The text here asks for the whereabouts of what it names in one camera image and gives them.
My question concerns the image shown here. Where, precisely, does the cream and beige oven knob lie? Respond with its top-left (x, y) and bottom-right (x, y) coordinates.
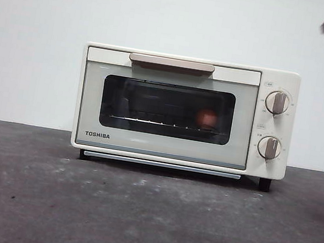
top-left (263, 88), bottom-right (292, 118)
top-left (255, 134), bottom-right (284, 163)

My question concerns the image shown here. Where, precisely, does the metal wire oven rack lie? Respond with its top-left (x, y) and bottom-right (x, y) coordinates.
top-left (108, 112), bottom-right (229, 138)

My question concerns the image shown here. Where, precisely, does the oven door with beige handle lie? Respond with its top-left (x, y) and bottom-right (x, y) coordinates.
top-left (73, 44), bottom-right (262, 172)

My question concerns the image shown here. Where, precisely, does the cream Toshiba toaster oven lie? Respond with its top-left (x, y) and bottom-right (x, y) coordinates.
top-left (66, 39), bottom-right (302, 195)

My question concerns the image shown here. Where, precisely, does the brown egg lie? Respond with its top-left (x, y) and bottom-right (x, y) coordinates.
top-left (194, 106), bottom-right (219, 129)

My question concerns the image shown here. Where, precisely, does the silver oven crumb tray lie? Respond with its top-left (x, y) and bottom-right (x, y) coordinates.
top-left (82, 149), bottom-right (242, 181)

